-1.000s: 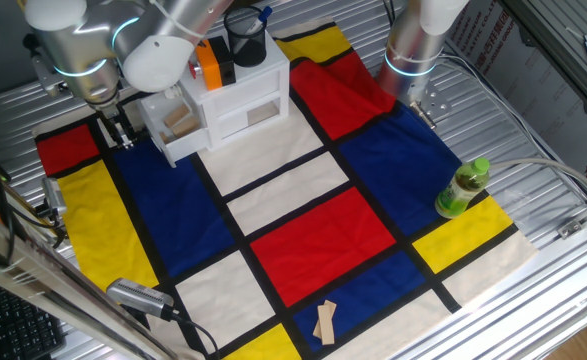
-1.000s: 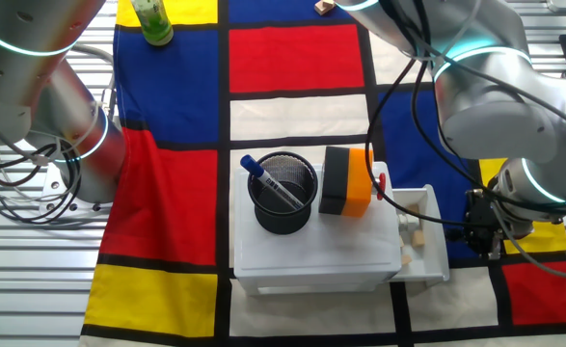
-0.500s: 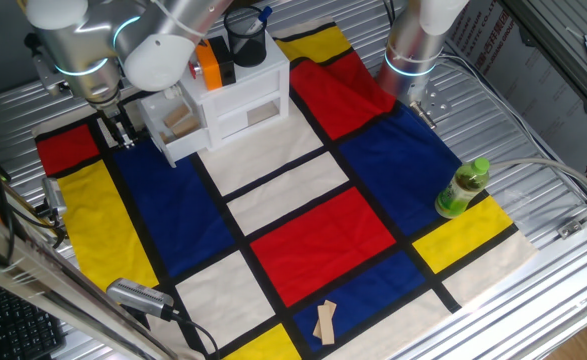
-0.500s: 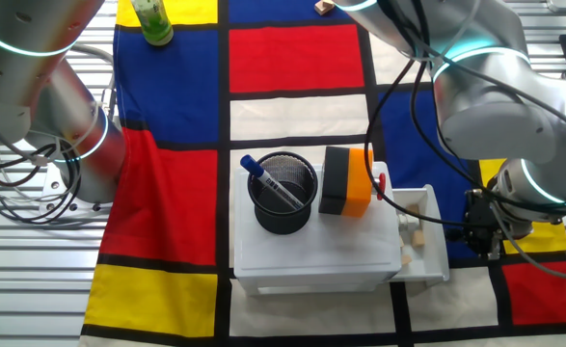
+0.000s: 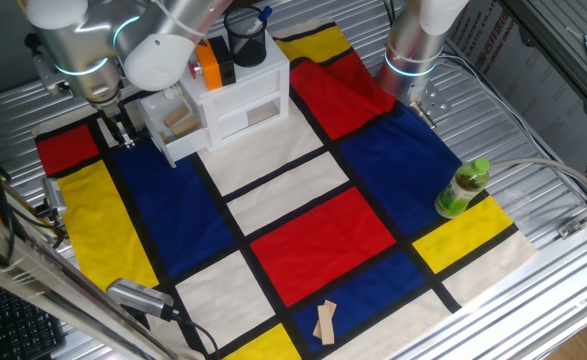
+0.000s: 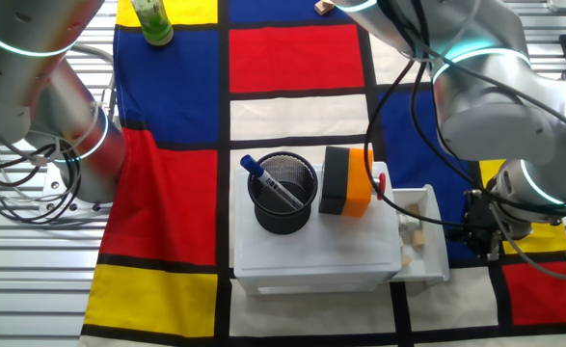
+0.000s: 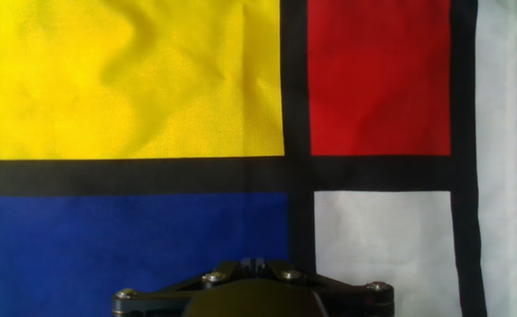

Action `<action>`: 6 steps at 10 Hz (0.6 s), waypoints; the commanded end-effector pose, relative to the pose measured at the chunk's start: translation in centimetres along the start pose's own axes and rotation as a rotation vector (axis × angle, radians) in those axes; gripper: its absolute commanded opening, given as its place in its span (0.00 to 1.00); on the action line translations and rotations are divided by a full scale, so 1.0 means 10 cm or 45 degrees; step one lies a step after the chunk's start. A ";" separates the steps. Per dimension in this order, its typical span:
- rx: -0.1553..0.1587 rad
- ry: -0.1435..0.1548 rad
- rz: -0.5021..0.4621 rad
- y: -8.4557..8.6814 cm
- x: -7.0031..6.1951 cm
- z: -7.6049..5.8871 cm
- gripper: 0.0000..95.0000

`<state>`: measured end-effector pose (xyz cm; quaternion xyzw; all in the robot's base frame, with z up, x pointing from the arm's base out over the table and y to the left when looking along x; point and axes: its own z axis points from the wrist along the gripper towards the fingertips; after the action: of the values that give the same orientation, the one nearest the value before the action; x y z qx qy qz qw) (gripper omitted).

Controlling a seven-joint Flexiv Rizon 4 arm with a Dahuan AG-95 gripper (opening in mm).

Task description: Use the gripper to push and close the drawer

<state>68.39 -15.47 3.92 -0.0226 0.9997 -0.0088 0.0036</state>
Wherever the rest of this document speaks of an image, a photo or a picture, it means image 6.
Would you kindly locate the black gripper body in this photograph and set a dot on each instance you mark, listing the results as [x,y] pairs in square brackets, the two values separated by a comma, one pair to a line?
[480,212]

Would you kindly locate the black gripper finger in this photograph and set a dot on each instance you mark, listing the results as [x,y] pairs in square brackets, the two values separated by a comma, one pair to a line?
[469,233]
[485,246]

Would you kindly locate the white drawer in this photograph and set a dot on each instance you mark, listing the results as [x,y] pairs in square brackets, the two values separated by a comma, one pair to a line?
[439,260]

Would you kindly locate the red mushroom push button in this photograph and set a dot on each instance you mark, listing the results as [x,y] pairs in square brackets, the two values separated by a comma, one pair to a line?
[382,185]

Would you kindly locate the white drawer cabinet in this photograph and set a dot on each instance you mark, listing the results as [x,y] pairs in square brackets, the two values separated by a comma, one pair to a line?
[340,250]

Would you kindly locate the wooden block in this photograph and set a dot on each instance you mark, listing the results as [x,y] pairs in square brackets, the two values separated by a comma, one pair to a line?
[413,210]
[418,239]
[407,259]

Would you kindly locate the orange and black button box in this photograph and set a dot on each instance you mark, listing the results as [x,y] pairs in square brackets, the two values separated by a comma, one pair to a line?
[350,183]

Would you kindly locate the black mesh pen holder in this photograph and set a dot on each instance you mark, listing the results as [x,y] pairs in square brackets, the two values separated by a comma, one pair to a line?
[263,219]

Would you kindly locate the blue capped marker pen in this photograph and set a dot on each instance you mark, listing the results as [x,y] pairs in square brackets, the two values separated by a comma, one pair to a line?
[268,182]

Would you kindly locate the flat wooden piece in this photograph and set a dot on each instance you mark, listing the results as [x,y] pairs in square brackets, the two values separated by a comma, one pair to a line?
[323,7]

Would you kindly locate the colour block tablecloth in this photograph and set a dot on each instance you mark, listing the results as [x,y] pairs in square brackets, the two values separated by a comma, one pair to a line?
[167,202]

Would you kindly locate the green tea bottle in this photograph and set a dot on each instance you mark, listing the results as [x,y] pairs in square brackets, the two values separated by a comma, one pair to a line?
[154,24]

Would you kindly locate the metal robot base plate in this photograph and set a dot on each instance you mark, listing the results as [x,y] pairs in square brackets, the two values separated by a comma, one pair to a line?
[51,185]

